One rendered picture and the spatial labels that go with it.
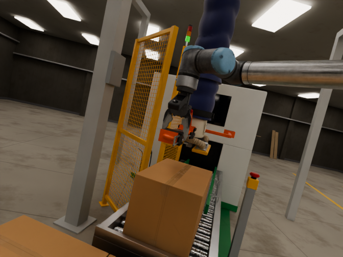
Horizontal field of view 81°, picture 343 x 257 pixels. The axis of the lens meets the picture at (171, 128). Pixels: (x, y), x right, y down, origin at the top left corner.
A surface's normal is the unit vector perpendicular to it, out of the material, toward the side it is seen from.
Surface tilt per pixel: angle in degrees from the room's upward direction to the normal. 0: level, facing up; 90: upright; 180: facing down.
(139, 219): 90
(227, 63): 90
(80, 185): 90
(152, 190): 90
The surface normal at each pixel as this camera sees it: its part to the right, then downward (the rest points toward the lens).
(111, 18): -0.26, 0.02
